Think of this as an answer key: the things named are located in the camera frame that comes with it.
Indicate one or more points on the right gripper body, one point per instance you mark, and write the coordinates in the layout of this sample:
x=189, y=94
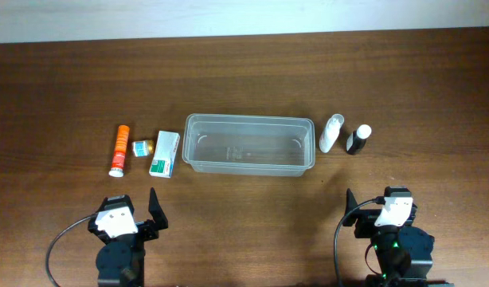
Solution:
x=366, y=227

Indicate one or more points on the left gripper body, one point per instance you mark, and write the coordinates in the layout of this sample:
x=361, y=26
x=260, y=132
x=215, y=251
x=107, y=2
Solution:
x=146, y=231

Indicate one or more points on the orange tablet tube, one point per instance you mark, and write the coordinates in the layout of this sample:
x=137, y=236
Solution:
x=118, y=160

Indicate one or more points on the small jar gold lid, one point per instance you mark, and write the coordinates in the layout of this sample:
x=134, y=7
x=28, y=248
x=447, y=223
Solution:
x=143, y=148

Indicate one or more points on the white green medicine box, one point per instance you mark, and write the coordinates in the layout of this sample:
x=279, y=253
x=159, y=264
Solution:
x=162, y=164

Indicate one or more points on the black bottle white cap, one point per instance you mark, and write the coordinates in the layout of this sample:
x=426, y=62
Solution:
x=357, y=139

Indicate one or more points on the clear plastic container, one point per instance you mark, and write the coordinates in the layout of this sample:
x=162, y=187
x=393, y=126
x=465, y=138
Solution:
x=249, y=145

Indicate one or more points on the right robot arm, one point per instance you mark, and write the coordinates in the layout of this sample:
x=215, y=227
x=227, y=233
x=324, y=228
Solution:
x=403, y=251

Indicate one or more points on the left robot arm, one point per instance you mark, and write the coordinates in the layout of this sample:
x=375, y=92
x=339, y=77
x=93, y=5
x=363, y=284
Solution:
x=120, y=262

